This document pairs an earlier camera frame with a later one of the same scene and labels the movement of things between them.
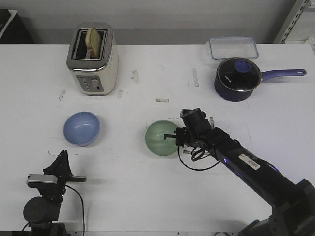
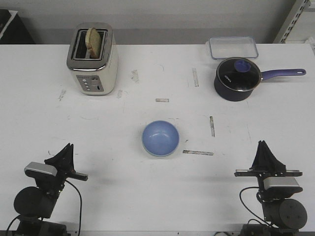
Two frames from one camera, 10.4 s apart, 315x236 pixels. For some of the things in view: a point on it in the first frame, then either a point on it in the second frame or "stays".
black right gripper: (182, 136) to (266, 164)
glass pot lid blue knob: (239, 74) stays
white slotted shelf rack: (300, 25) stays
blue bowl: (81, 128) to (160, 138)
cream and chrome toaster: (92, 58) stays
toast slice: (93, 40) stays
